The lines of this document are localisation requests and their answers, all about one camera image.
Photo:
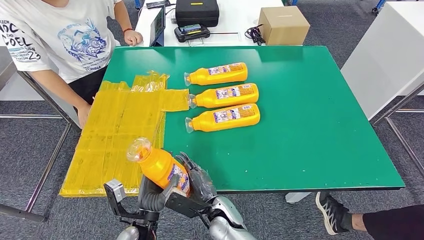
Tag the white table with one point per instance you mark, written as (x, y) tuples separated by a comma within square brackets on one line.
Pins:
[(232, 16)]

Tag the blue metal rack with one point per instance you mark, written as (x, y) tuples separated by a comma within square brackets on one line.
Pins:
[(381, 4)]

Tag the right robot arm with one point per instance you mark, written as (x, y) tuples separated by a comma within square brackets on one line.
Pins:
[(228, 228)]

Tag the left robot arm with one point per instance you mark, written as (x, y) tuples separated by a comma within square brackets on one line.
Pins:
[(150, 202)]

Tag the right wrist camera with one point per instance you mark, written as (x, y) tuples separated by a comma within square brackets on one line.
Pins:
[(182, 205)]

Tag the person's right forearm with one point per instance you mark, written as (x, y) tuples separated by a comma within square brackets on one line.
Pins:
[(56, 87)]

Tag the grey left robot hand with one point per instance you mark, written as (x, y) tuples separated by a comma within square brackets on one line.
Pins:
[(147, 188)]

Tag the person's left forearm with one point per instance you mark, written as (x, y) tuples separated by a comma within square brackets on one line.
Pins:
[(121, 15)]

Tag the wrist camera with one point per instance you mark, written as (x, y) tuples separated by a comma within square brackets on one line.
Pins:
[(114, 190), (182, 205)]

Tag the cardboard box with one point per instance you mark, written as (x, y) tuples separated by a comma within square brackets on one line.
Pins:
[(285, 26)]

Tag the white table foot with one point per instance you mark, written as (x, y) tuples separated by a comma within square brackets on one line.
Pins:
[(298, 197)]

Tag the person's right hand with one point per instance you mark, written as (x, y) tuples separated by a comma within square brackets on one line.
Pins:
[(83, 114)]

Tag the person's left hand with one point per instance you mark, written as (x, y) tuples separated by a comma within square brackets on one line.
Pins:
[(133, 38)]

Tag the dark tablet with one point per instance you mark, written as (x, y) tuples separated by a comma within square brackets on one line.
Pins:
[(157, 24)]

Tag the black carrying case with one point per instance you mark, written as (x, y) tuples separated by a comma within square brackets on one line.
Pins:
[(197, 13)]

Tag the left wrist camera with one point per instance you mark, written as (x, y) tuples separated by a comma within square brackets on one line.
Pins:
[(114, 190)]

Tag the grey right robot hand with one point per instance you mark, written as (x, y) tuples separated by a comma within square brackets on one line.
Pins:
[(202, 185)]

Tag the black phone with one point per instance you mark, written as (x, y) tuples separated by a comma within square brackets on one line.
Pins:
[(158, 4)]

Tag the yellow plastic sheet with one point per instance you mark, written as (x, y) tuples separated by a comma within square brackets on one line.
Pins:
[(109, 132)]

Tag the steel table frame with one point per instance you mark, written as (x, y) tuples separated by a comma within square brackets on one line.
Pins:
[(33, 116), (410, 111)]

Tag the black handheld controller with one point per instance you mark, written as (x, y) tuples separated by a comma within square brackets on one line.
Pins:
[(192, 33)]

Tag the white cabinet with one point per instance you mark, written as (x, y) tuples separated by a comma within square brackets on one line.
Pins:
[(387, 56)]

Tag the orange detergent bottle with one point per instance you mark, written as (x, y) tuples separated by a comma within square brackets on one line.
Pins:
[(208, 100), (202, 78), (205, 123), (155, 165)]

